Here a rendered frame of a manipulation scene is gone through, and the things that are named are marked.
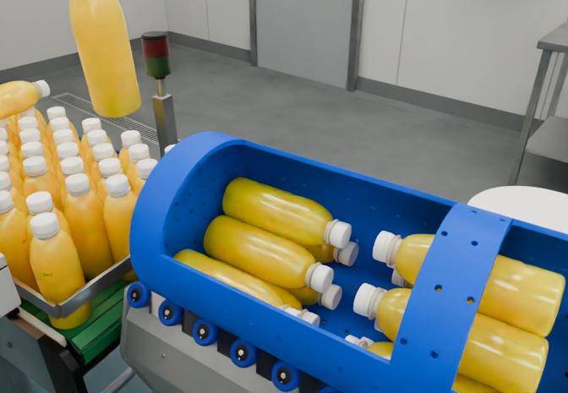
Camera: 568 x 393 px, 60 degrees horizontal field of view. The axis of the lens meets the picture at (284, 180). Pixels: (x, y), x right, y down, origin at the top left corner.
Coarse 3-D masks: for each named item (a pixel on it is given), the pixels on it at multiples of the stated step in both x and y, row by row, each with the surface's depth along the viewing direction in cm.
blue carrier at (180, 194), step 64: (192, 192) 79; (320, 192) 83; (384, 192) 73; (448, 256) 52; (512, 256) 69; (256, 320) 62; (320, 320) 80; (448, 320) 50; (384, 384) 54; (448, 384) 49
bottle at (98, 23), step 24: (72, 0) 65; (96, 0) 64; (72, 24) 66; (96, 24) 65; (120, 24) 67; (96, 48) 67; (120, 48) 69; (96, 72) 69; (120, 72) 70; (96, 96) 72; (120, 96) 72
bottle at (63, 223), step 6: (48, 210) 84; (54, 210) 86; (30, 216) 84; (60, 216) 86; (60, 222) 85; (66, 222) 87; (30, 228) 83; (60, 228) 85; (66, 228) 86; (30, 234) 84; (72, 234) 89; (30, 240) 84
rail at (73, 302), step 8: (128, 256) 91; (120, 264) 89; (128, 264) 91; (104, 272) 87; (112, 272) 88; (120, 272) 89; (96, 280) 85; (104, 280) 87; (112, 280) 88; (80, 288) 83; (88, 288) 84; (96, 288) 86; (104, 288) 87; (72, 296) 82; (80, 296) 83; (88, 296) 84; (64, 304) 80; (72, 304) 82; (80, 304) 83; (64, 312) 81; (72, 312) 82
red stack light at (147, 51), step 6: (144, 42) 119; (150, 42) 119; (156, 42) 119; (162, 42) 120; (144, 48) 120; (150, 48) 119; (156, 48) 120; (162, 48) 120; (168, 48) 122; (144, 54) 121; (150, 54) 120; (156, 54) 120; (162, 54) 121
